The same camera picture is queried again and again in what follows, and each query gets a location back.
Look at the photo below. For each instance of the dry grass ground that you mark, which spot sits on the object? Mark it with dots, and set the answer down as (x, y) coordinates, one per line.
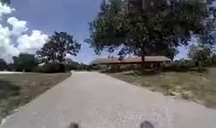
(26, 85)

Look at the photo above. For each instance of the grey paved path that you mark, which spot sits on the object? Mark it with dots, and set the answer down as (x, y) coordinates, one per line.
(96, 100)

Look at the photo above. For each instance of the row of dark bushes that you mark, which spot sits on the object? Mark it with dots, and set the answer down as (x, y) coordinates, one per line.
(46, 67)

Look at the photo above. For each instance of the pale road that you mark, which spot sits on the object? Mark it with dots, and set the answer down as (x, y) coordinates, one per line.
(7, 72)

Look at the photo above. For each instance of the dry grass verge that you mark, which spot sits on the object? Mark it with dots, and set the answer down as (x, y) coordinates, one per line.
(182, 83)

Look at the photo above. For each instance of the large spreading tree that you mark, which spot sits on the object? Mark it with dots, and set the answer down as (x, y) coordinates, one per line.
(142, 30)

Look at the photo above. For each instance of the long low brown-roofed building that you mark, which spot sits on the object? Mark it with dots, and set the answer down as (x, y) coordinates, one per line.
(129, 61)

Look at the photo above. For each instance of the small tree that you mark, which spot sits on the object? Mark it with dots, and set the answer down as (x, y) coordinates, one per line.
(200, 55)

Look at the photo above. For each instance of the robot's own part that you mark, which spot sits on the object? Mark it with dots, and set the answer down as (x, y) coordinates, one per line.
(73, 125)
(146, 125)

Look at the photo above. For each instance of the round-crowned tree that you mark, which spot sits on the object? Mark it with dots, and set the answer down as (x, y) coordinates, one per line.
(58, 46)

